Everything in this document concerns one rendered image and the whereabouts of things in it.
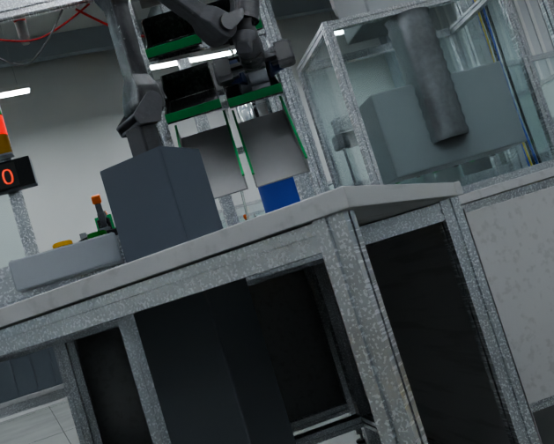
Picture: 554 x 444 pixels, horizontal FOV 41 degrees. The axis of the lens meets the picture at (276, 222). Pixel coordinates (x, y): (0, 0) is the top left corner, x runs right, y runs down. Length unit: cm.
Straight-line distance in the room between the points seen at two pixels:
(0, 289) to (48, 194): 1095
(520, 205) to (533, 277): 23
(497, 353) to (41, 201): 1120
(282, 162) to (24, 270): 64
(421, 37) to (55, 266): 159
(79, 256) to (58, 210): 1098
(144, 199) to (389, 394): 61
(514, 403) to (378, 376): 75
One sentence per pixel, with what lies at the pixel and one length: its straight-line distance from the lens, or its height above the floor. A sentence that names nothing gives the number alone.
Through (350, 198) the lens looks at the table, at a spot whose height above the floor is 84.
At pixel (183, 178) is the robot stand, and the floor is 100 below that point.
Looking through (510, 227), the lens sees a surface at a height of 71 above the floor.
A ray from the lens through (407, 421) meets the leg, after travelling 99.
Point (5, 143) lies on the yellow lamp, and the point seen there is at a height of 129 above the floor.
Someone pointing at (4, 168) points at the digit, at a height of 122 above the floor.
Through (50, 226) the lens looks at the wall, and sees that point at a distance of 1245.
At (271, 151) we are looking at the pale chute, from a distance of 181.
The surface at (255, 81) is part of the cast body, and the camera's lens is 178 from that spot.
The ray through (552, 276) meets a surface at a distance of 257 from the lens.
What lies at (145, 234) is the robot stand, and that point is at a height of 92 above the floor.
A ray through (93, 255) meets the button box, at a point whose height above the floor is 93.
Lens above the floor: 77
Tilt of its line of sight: 4 degrees up
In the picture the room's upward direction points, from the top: 17 degrees counter-clockwise
